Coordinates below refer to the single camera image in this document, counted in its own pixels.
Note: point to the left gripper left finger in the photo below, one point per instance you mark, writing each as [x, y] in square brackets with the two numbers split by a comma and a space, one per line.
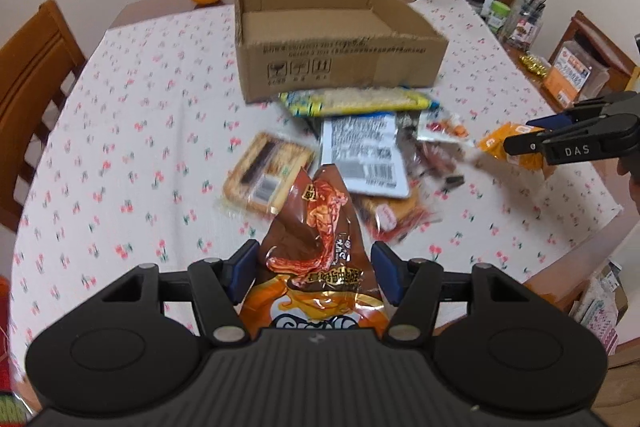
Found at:
[217, 287]

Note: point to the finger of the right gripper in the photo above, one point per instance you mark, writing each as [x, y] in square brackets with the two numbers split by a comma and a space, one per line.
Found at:
[604, 137]
[606, 105]

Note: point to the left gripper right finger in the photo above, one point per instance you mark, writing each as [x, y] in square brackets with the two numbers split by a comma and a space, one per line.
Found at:
[412, 288]

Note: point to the brown orange snack bag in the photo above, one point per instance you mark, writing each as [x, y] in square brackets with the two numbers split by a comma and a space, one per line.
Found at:
[313, 271]

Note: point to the brown biscuit packet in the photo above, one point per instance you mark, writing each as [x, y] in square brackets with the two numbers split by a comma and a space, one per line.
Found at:
[265, 173]

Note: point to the small orange snack packet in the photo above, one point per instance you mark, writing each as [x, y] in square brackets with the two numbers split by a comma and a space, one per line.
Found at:
[514, 143]

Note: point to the dark dried fruit packet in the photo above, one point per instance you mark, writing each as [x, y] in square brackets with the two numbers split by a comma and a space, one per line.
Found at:
[432, 143]

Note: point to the silver black snack packet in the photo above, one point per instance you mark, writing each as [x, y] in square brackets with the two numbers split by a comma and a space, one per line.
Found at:
[365, 151]

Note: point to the yellow blue fish snack pack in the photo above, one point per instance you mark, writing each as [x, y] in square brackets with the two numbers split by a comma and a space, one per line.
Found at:
[332, 102]

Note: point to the round cake red packet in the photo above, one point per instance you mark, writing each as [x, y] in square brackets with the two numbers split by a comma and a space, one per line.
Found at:
[390, 220]

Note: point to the orange label plastic box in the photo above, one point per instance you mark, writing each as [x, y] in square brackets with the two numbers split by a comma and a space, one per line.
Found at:
[575, 75]

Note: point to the wooden chair right side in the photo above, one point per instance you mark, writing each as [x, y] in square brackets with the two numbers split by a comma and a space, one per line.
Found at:
[594, 41]

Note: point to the gold tinsel decoration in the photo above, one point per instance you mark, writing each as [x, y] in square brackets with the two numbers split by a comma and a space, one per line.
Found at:
[535, 64]

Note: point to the jar of pens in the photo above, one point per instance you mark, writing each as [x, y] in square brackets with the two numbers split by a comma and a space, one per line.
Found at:
[524, 28]

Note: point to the cherry print tablecloth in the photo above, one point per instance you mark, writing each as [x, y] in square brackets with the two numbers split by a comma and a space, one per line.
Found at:
[134, 169]

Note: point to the green lid jar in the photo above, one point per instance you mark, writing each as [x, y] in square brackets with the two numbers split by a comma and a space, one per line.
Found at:
[497, 15]

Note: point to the cardboard box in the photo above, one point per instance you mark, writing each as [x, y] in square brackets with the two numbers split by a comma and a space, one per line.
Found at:
[296, 45]

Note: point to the wooden chair left side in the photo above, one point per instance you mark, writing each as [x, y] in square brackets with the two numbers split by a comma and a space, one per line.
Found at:
[35, 62]

